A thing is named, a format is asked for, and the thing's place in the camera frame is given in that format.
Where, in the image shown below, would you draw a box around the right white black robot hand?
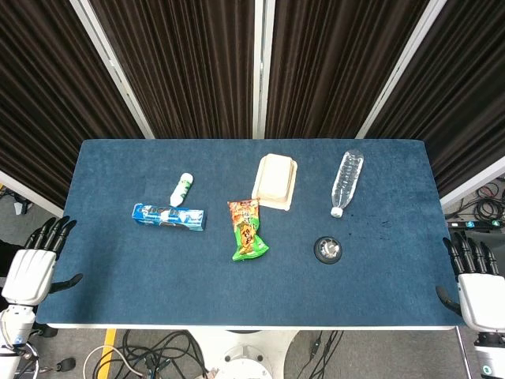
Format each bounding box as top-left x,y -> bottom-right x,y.
435,231 -> 505,332

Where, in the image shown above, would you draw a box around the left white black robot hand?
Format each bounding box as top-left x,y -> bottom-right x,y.
1,215 -> 84,307

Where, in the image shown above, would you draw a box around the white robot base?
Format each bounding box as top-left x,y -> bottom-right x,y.
189,329 -> 312,379

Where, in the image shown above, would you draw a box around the shiny silver metal ball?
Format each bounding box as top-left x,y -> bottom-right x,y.
313,235 -> 343,264

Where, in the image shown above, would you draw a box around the blue cookie box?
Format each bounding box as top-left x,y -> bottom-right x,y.
131,202 -> 207,232

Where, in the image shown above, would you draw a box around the clear plastic water bottle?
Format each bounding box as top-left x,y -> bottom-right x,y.
330,148 -> 365,219

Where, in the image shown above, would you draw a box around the white green small bottle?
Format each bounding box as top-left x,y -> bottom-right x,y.
169,172 -> 195,206

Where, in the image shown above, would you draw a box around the orange green snack bag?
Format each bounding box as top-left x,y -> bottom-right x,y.
226,198 -> 271,262

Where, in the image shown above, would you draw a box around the blue table cloth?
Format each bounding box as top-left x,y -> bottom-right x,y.
34,137 -> 466,327

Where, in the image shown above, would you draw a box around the beige paper food tray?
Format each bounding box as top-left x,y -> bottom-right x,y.
251,153 -> 299,211

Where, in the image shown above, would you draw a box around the dark pleated curtain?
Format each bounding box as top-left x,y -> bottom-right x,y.
0,0 -> 505,210

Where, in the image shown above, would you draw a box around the white partition frame post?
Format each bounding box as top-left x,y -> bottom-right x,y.
438,156 -> 505,209
251,0 -> 276,139
0,170 -> 65,218
69,0 -> 155,139
354,0 -> 449,140

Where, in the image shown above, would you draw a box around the black cable bundle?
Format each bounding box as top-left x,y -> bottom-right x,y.
453,179 -> 505,222

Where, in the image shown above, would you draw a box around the white cable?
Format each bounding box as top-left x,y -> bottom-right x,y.
83,346 -> 149,377

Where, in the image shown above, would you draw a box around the black floor cables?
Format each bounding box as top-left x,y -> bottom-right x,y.
122,330 -> 208,379

